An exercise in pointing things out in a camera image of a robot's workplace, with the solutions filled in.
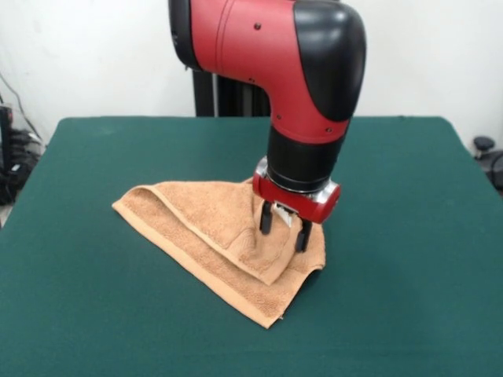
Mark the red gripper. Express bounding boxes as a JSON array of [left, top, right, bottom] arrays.
[[251, 174, 342, 253]]

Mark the tan terry towel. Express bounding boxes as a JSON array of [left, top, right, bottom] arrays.
[[112, 176, 327, 330]]

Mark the dark green table cloth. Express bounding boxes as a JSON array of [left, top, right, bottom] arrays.
[[0, 115, 503, 377]]

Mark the grey chair base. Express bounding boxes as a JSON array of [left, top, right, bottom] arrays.
[[472, 135, 503, 190]]

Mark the black upright box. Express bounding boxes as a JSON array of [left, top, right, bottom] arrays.
[[0, 104, 15, 174]]

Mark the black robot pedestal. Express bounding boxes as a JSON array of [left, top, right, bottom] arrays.
[[182, 66, 273, 118]]

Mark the black cable heap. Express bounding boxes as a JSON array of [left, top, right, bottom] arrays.
[[0, 129, 45, 206]]

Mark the grey cable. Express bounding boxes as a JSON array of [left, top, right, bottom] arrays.
[[0, 72, 44, 143]]

